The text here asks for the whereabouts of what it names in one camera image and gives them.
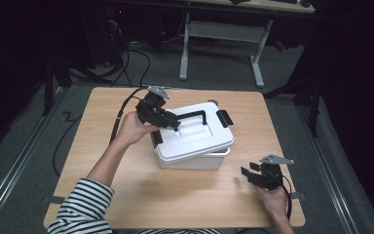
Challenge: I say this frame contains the black white striped shirt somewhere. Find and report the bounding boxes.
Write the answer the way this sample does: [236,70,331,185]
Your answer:
[46,177,225,234]

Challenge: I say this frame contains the left hand-held gripper black cable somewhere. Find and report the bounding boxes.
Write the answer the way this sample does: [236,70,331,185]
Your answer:
[108,86,148,146]

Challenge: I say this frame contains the dark computer tower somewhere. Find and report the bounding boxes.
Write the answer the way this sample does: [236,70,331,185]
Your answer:
[80,5,129,68]

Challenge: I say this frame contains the person's left hand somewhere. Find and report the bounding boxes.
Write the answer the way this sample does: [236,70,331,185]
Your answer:
[116,111,160,147]

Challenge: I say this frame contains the hand-held gripper black cable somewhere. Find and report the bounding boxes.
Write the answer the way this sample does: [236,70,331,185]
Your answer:
[108,86,148,146]
[280,175,294,221]

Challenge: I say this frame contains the white-legged wooden desk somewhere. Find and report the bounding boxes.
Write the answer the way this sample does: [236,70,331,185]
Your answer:
[178,0,316,89]

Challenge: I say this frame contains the bundle of black cables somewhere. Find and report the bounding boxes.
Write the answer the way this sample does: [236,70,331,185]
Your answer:
[108,19,152,89]

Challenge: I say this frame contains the person's right hand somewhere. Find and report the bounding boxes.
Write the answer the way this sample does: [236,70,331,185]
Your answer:
[257,185,288,218]

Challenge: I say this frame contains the white plastic storage box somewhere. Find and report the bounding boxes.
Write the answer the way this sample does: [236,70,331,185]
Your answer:
[154,142,232,171]

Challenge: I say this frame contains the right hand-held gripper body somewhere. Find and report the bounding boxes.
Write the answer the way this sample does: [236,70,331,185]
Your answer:
[258,154,295,191]

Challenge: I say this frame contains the right hand-held gripper black cable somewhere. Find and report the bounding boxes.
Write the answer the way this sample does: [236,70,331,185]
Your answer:
[280,175,294,221]

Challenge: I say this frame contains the black metal stand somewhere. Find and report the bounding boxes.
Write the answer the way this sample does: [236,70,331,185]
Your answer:
[263,62,323,138]
[41,54,113,117]

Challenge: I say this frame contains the black floor cable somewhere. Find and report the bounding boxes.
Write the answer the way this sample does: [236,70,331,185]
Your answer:
[52,111,84,178]

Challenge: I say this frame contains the metal floor rail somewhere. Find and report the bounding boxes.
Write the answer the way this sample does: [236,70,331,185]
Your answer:
[296,104,360,234]
[0,86,66,227]

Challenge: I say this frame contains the white box lid black handle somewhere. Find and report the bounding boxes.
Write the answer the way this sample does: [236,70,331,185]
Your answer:
[150,101,236,164]

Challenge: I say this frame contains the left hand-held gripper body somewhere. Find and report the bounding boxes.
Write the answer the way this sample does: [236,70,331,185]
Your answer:
[135,85,170,126]

